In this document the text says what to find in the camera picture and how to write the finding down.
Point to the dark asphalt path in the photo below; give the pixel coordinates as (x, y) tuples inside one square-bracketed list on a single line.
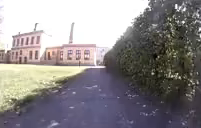
[(88, 103)]

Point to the pale building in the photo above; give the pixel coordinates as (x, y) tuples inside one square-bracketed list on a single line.
[(101, 54)]

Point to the tall green hedge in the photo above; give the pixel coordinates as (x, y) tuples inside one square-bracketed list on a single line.
[(164, 50)]

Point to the tall brick chimney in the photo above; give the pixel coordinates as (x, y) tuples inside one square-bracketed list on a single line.
[(71, 33)]

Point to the red brick building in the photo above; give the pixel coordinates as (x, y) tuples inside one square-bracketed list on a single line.
[(71, 53)]

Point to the green grass lawn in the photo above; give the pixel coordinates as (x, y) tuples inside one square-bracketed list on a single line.
[(18, 80)]

